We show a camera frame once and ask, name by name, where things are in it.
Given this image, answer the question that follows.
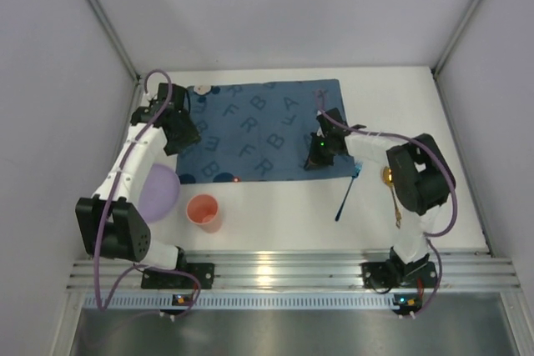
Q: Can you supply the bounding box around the blue letter-print placemat cloth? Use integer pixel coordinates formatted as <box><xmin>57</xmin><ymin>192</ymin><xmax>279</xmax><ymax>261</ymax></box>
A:
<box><xmin>176</xmin><ymin>79</ymin><xmax>354</xmax><ymax>184</ymax></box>

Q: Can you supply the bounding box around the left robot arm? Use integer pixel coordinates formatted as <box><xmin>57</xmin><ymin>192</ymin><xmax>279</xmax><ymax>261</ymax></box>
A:
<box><xmin>75</xmin><ymin>83</ymin><xmax>200</xmax><ymax>270</ymax></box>

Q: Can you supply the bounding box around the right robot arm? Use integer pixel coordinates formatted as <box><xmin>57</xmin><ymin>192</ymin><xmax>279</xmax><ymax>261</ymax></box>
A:
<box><xmin>305</xmin><ymin>108</ymin><xmax>457</xmax><ymax>293</ymax></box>

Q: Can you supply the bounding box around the blue metallic fork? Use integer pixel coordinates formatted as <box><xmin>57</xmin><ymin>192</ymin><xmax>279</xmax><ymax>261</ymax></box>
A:
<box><xmin>335</xmin><ymin>161</ymin><xmax>363</xmax><ymax>222</ymax></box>

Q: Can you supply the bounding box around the purple plastic plate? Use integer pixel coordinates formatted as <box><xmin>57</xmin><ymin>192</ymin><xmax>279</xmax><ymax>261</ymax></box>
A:
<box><xmin>138</xmin><ymin>163</ymin><xmax>180</xmax><ymax>223</ymax></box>

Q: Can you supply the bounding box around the gold ornate spoon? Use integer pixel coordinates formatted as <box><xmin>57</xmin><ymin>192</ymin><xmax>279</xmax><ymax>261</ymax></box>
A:
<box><xmin>381</xmin><ymin>167</ymin><xmax>402</xmax><ymax>229</ymax></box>

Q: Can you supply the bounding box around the orange plastic cup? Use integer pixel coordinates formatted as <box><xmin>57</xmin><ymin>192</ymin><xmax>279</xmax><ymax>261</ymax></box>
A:
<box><xmin>186</xmin><ymin>194</ymin><xmax>222</xmax><ymax>233</ymax></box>

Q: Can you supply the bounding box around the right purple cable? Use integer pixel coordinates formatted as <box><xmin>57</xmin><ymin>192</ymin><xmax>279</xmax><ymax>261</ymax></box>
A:
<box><xmin>315</xmin><ymin>88</ymin><xmax>460</xmax><ymax>315</ymax></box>

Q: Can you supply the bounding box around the purple cable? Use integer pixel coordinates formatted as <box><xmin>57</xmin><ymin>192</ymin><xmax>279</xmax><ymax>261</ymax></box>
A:
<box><xmin>83</xmin><ymin>68</ymin><xmax>204</xmax><ymax>332</ymax></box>
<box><xmin>315</xmin><ymin>88</ymin><xmax>460</xmax><ymax>315</ymax></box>

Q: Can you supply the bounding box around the right aluminium frame post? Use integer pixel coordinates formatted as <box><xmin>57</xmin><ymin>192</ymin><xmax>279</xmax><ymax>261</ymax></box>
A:
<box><xmin>431</xmin><ymin>0</ymin><xmax>512</xmax><ymax>78</ymax></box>

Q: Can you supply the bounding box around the aluminium frame post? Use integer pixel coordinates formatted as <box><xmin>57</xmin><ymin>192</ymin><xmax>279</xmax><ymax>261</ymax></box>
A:
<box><xmin>86</xmin><ymin>0</ymin><xmax>140</xmax><ymax>82</ymax></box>
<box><xmin>431</xmin><ymin>0</ymin><xmax>512</xmax><ymax>78</ymax></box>

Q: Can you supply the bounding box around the perforated grey cable duct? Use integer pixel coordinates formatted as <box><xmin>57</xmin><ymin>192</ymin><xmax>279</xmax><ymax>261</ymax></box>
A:
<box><xmin>108</xmin><ymin>291</ymin><xmax>417</xmax><ymax>311</ymax></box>

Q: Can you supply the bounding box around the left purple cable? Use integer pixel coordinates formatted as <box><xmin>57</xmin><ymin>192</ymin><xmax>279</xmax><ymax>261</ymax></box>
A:
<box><xmin>83</xmin><ymin>68</ymin><xmax>204</xmax><ymax>332</ymax></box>

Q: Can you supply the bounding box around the left aluminium frame post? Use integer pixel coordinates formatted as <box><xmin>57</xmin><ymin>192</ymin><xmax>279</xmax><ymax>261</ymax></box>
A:
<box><xmin>86</xmin><ymin>0</ymin><xmax>140</xmax><ymax>82</ymax></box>

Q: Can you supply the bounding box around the aluminium mounting rail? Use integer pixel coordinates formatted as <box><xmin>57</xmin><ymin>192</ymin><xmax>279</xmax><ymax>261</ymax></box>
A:
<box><xmin>66</xmin><ymin>249</ymin><xmax>522</xmax><ymax>290</ymax></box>

